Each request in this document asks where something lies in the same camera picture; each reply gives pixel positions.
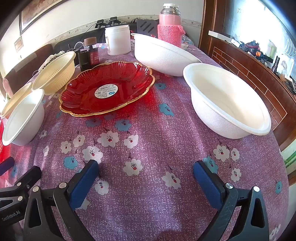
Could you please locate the maroon armchair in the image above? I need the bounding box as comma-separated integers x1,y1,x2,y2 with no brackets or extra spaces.
0,44,54,93

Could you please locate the white flat box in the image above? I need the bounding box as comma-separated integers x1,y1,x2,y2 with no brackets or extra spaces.
208,30,232,39

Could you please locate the white paper bowl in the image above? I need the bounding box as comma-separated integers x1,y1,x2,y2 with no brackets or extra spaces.
183,63,271,139
2,89,45,146

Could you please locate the white plastic jar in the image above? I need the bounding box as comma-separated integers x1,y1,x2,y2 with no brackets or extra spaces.
105,25,131,55

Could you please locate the white plastic bowl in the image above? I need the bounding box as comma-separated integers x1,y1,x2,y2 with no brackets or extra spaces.
131,33,203,77

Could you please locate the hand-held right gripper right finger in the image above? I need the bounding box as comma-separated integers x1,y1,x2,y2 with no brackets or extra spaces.
193,160,270,241

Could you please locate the red glass plate gold rim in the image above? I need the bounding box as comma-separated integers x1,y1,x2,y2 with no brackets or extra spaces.
58,61,155,118

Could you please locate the pink thermos knitted sleeve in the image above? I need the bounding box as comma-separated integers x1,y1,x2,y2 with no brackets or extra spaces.
158,3,186,48

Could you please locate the framed painting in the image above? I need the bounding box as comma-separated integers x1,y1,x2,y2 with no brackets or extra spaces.
19,0,70,35

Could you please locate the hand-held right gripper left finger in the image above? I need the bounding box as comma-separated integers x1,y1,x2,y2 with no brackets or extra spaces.
23,159,100,241

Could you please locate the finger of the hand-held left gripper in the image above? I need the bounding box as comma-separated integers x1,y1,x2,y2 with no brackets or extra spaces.
0,157,15,175
0,166,42,204

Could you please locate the white cloth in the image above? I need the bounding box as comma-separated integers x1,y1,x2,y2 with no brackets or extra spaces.
39,52,65,70

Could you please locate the black flashlight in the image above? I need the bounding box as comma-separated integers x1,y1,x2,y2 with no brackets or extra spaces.
272,56,281,73

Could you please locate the cream plastic bowl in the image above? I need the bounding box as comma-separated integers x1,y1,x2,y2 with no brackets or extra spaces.
31,51,77,96
0,82,33,119

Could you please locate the black sofa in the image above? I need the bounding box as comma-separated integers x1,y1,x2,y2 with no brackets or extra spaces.
53,22,139,54

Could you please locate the dark bottle wooden cap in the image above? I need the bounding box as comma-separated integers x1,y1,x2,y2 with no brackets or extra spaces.
84,37,100,66

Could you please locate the small wall frame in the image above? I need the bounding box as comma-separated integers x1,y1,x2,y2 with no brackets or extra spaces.
14,36,24,52

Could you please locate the purple floral tablecloth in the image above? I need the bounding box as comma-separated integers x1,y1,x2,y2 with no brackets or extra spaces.
0,39,289,241

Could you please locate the black phone stand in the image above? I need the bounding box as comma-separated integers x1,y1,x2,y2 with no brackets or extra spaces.
136,19,159,37

